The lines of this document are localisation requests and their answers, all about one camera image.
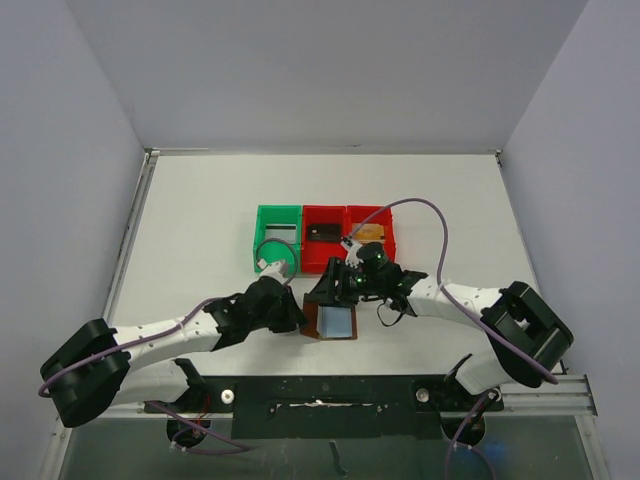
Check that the brown leather card holder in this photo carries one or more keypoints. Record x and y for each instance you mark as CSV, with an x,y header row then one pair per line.
x,y
310,311

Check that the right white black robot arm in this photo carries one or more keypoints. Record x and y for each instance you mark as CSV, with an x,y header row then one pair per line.
x,y
527,339

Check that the silver credit card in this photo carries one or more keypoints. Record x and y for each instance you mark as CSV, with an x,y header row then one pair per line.
x,y
285,232

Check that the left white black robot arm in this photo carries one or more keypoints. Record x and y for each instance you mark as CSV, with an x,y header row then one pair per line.
x,y
101,365

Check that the black credit card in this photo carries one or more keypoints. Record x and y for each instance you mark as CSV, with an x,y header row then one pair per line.
x,y
324,232

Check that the gold credit card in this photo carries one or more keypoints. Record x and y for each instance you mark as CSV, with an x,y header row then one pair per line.
x,y
369,233

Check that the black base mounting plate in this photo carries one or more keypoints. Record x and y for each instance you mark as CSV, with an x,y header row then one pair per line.
x,y
398,419

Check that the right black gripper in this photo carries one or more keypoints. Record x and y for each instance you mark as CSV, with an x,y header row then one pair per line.
x,y
340,282

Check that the green plastic bin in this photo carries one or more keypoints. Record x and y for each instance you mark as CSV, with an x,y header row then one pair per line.
x,y
273,249

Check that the aluminium frame rail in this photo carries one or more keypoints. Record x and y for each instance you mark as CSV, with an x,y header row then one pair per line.
x,y
550,395

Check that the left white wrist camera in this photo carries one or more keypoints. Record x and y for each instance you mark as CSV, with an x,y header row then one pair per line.
x,y
277,270

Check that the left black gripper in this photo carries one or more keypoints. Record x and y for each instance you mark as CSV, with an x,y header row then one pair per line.
x,y
293,315

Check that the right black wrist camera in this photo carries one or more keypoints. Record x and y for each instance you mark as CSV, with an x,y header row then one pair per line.
x,y
372,257

